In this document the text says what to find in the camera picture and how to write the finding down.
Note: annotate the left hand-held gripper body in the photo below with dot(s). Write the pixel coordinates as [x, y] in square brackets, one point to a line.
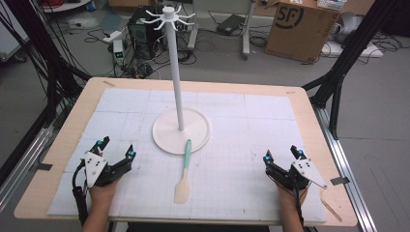
[96, 167]

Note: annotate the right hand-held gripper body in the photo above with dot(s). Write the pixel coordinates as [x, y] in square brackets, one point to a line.
[306, 170]

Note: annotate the white hook rack stand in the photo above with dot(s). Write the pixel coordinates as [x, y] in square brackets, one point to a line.
[178, 96]

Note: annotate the person's left hand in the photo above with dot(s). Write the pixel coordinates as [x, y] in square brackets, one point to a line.
[101, 195]

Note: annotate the person's right hand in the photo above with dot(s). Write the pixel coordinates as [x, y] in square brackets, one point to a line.
[290, 198]

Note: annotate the black tape piece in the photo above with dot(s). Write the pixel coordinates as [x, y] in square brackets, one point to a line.
[340, 180]
[44, 167]

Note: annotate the white grid mat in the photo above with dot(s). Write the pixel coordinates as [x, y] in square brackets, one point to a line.
[245, 129]

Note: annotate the tan tape strip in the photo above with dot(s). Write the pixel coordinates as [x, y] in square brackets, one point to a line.
[109, 83]
[332, 208]

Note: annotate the white device with green display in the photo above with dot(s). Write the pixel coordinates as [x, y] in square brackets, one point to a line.
[118, 51]

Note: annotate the white power strip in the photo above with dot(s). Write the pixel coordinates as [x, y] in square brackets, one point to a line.
[112, 36]

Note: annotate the white flat board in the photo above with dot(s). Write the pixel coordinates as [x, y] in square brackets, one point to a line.
[351, 50]

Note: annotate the black computer tower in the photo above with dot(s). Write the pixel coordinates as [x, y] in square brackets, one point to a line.
[143, 35]

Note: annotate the large cardboard box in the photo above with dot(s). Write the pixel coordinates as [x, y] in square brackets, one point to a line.
[299, 29]

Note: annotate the grey metal stand leg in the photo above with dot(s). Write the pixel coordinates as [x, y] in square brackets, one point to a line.
[192, 29]
[247, 32]

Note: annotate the black flat device on floor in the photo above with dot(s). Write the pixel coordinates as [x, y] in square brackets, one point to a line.
[230, 24]

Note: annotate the aluminium rail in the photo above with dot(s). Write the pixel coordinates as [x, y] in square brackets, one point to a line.
[341, 161]
[22, 164]

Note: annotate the black metal frame post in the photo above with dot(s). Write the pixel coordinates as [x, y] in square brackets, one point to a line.
[351, 51]
[42, 42]

